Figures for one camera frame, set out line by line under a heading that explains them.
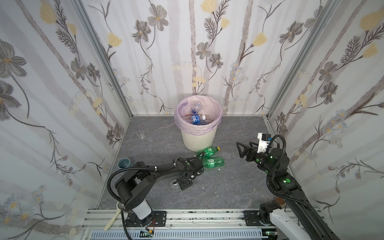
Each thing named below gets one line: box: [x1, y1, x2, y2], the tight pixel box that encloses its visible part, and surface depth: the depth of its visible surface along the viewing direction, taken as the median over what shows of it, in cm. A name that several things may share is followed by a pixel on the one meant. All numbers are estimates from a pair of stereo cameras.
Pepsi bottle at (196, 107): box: [191, 101, 203, 114], surface depth 87 cm
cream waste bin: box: [181, 126, 218, 152], surface depth 91 cm
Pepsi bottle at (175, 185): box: [170, 179, 181, 191], surface depth 81 cm
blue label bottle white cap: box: [184, 114, 207, 125], surface depth 92 cm
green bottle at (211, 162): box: [202, 157, 225, 169], surface depth 92 cm
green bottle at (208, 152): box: [197, 146, 221, 159], surface depth 97 cm
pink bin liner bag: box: [174, 95, 223, 136], surface depth 92 cm
